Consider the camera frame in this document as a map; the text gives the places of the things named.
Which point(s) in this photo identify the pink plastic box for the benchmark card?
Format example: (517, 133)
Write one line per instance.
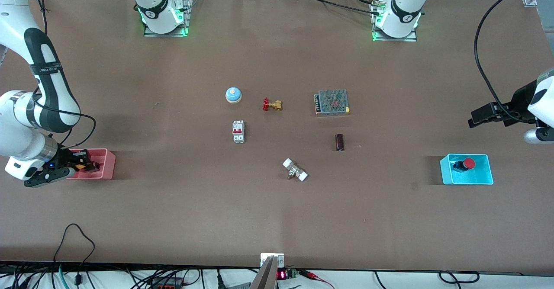
(104, 163)

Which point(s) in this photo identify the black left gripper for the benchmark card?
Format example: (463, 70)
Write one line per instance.
(519, 102)

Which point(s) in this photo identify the dark brown cylindrical capacitor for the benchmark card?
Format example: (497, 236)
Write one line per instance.
(339, 142)

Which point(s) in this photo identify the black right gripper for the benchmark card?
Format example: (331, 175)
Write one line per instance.
(66, 158)

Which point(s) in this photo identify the metal mesh power supply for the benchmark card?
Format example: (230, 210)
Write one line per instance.
(332, 102)

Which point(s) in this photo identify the cyan plastic box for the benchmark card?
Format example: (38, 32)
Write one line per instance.
(482, 174)

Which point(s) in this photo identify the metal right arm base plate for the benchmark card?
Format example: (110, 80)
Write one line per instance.
(187, 18)

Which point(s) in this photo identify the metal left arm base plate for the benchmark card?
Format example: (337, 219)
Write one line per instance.
(391, 39)

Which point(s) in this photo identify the red emergency stop button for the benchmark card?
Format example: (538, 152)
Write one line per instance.
(467, 164)

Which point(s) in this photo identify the red LED display module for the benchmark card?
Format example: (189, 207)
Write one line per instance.
(286, 274)

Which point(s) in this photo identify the grey metal camera bracket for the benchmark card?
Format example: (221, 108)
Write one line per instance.
(270, 267)

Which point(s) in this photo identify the white circuit breaker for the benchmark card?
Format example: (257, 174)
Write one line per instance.
(238, 131)

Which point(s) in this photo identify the black power strip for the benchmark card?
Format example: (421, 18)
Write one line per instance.
(166, 285)

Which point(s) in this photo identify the white capped brass fitting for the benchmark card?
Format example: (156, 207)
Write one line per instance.
(295, 170)

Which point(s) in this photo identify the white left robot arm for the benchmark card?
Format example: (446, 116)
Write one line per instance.
(404, 8)

